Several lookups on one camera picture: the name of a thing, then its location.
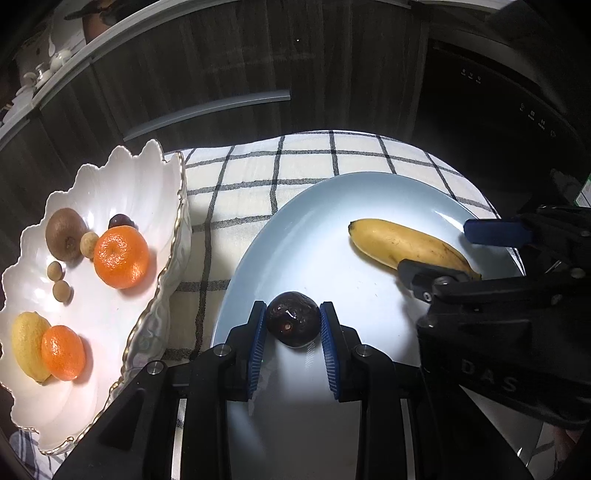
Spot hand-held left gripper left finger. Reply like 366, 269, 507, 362
55, 300, 269, 480

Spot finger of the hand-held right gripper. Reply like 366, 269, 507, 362
463, 205, 591, 280
397, 258, 591, 306

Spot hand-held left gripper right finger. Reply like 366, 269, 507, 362
320, 301, 532, 480

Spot yellow banana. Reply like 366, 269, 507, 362
348, 218, 482, 281

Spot light blue plate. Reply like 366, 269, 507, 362
210, 172, 527, 480

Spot white scalloped bowl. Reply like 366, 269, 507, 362
0, 140, 192, 457

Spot orange mandarin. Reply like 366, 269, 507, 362
41, 325, 87, 381
93, 228, 151, 290

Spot yellow lemon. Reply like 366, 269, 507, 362
11, 311, 52, 383

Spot person's right hand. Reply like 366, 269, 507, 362
553, 427, 583, 463

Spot black built-in appliance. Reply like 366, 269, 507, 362
413, 39, 591, 232

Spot white checkered cloth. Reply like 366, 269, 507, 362
9, 130, 566, 480

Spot brown kiwi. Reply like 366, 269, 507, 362
45, 208, 88, 261

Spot dark wood cabinet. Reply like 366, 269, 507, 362
0, 0, 430, 241

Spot white teapot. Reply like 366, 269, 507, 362
48, 48, 74, 71

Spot brown clay pot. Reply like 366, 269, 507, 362
84, 9, 118, 43

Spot grey cabinet handle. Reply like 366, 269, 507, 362
123, 90, 291, 142

